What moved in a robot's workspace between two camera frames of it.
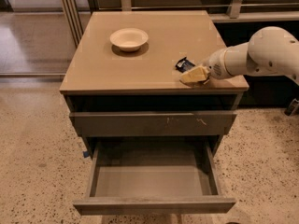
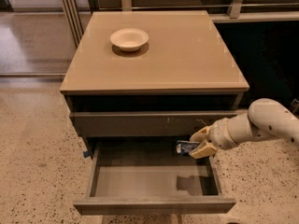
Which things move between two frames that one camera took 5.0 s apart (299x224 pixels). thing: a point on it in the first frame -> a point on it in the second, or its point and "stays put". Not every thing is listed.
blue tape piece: (86, 154) stays put
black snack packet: (184, 64) -> (185, 147)
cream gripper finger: (195, 76) -> (205, 149)
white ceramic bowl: (129, 39) stays put
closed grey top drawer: (153, 123) stays put
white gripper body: (215, 65) -> (219, 135)
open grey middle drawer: (150, 177) stays put
